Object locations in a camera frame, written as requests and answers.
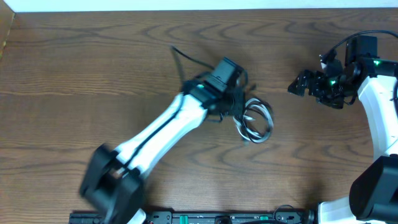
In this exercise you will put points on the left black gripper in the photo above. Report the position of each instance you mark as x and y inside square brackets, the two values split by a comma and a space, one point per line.
[240, 102]

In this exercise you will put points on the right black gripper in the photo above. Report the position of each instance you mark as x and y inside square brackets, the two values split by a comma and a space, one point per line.
[316, 78]

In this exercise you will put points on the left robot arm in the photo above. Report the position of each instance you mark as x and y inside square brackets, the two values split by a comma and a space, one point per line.
[114, 180]

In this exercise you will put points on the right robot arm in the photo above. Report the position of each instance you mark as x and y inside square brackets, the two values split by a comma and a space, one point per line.
[364, 76]

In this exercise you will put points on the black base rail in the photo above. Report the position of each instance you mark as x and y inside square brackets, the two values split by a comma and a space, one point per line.
[283, 215]

